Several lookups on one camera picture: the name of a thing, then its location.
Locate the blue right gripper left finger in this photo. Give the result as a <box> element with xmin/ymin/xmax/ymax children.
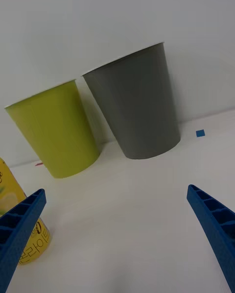
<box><xmin>0</xmin><ymin>188</ymin><xmax>47</xmax><ymax>293</ymax></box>

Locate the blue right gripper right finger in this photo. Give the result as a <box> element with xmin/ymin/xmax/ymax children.
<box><xmin>186</xmin><ymin>184</ymin><xmax>235</xmax><ymax>293</ymax></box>

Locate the yellow drink can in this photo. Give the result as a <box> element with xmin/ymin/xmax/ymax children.
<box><xmin>0</xmin><ymin>157</ymin><xmax>51</xmax><ymax>266</ymax></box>

